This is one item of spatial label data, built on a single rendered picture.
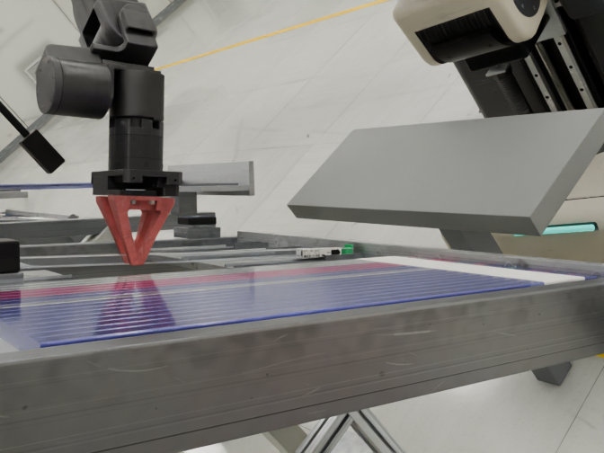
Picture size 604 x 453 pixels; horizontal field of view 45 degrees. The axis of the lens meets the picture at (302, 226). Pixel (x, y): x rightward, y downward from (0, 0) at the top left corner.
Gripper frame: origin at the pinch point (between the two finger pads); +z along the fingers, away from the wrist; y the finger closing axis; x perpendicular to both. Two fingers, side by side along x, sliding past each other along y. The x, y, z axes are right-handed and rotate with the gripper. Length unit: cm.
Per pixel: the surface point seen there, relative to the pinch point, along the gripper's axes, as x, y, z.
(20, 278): -13.9, 8.7, 1.0
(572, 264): 30.9, 32.3, -0.9
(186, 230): 20.7, -29.8, -1.9
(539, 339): 17.8, 38.6, 4.2
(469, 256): 30.7, 19.5, -0.8
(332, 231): 127, -132, 2
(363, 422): 60, -33, 35
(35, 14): 192, -772, -216
